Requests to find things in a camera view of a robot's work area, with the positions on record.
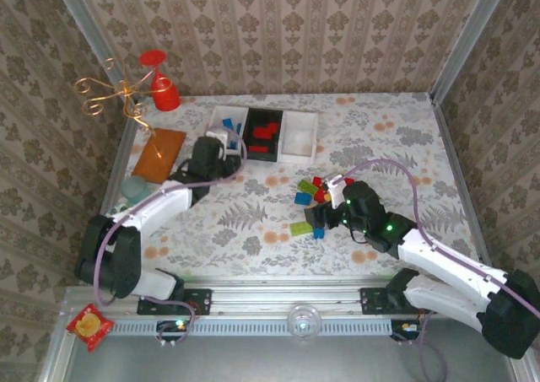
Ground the black plastic bin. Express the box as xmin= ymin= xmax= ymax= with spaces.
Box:
xmin=244 ymin=107 xmax=284 ymax=164

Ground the white plastic bin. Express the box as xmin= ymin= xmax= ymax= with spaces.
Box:
xmin=206 ymin=105 xmax=249 ymax=154
xmin=278 ymin=110 xmax=320 ymax=166

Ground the white floral tablecloth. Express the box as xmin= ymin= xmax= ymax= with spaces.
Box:
xmin=100 ymin=93 xmax=484 ymax=280

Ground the orange-brown rectangular board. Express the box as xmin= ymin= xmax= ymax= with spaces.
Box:
xmin=131 ymin=127 xmax=187 ymax=185

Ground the red plastic goblet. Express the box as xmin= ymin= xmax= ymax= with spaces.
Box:
xmin=138 ymin=49 xmax=182 ymax=112

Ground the frosted teal cup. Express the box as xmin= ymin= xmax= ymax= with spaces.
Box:
xmin=121 ymin=175 xmax=154 ymax=208

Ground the clear glass dome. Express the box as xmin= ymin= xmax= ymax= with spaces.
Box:
xmin=286 ymin=304 xmax=322 ymax=339

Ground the small black controller board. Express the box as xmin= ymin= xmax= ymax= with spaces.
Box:
xmin=156 ymin=319 xmax=189 ymax=337
xmin=391 ymin=319 xmax=422 ymax=342

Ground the red snack packet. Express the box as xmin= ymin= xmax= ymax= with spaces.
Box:
xmin=66 ymin=304 xmax=116 ymax=354

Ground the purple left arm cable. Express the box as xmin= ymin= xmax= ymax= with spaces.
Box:
xmin=93 ymin=131 xmax=250 ymax=346

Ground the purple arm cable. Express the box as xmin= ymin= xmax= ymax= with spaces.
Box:
xmin=327 ymin=159 xmax=540 ymax=382
xmin=93 ymin=131 xmax=250 ymax=346

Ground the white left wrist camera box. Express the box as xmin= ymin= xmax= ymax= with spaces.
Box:
xmin=205 ymin=128 xmax=231 ymax=149

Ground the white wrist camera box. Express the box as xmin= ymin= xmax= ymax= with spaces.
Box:
xmin=205 ymin=128 xmax=231 ymax=149
xmin=327 ymin=174 xmax=350 ymax=209

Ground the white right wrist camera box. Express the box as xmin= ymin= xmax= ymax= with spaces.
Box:
xmin=327 ymin=174 xmax=350 ymax=209

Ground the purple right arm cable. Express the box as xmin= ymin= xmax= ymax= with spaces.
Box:
xmin=327 ymin=159 xmax=540 ymax=382

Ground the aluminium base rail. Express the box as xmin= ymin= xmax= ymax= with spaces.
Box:
xmin=62 ymin=278 xmax=427 ymax=318

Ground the aluminium side rail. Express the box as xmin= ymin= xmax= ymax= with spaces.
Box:
xmin=91 ymin=99 xmax=143 ymax=235
xmin=432 ymin=99 xmax=499 ymax=284

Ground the gold wire stand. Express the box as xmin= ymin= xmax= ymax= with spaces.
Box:
xmin=74 ymin=56 xmax=167 ymax=159

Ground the grey slotted cable duct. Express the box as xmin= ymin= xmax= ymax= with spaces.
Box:
xmin=111 ymin=317 xmax=393 ymax=337

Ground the aluminium frame post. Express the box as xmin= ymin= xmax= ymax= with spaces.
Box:
xmin=48 ymin=0 xmax=127 ymax=90
xmin=429 ymin=0 xmax=514 ymax=105

